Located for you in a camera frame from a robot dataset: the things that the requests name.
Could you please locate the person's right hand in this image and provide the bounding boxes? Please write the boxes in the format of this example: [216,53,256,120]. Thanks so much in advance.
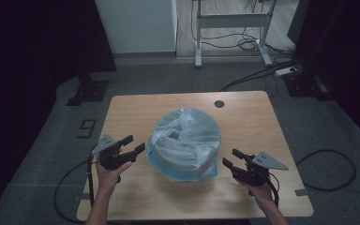
[243,178,275,204]

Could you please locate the grey tape strip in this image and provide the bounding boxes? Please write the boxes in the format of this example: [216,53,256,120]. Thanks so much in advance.
[293,187,309,198]
[74,192,92,202]

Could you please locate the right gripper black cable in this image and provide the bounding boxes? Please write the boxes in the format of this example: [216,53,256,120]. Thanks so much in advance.
[266,171,281,208]

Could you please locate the person's left hand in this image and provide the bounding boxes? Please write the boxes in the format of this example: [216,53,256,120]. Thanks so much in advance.
[95,158,134,194]

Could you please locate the blue plastic trash bag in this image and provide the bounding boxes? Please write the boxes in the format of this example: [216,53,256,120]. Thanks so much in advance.
[145,142,219,184]

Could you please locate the black stand base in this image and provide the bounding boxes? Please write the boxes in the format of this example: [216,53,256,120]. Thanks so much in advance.
[281,72,334,101]
[66,72,111,107]

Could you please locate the black power strip cables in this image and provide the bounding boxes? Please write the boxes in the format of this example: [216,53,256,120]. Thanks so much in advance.
[219,56,296,94]

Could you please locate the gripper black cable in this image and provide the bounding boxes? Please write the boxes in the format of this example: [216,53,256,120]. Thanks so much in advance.
[266,171,281,208]
[53,151,97,224]

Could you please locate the looped black floor cable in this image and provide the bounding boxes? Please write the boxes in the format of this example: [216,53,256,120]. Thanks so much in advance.
[294,148,357,192]

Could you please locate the dark curtain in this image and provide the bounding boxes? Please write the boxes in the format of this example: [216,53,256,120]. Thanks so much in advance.
[286,0,360,148]
[0,0,117,176]

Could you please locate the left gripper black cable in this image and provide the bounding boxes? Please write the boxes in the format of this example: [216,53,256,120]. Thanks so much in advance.
[53,151,97,224]

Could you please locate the white cabinet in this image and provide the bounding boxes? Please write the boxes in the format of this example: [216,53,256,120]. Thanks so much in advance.
[94,0,179,54]

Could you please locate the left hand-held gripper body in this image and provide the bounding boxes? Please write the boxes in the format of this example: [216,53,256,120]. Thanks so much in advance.
[91,133,137,172]

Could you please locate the white power strip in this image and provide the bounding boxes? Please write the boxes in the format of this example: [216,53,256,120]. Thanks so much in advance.
[274,66,299,77]

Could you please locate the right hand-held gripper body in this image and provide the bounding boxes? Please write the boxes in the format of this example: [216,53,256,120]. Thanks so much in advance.
[233,151,290,188]

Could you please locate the tangled black floor cables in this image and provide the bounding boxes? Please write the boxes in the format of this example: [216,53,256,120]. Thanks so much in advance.
[196,0,296,54]

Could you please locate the metal frame stand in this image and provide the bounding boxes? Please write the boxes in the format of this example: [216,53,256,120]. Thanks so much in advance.
[192,0,278,68]

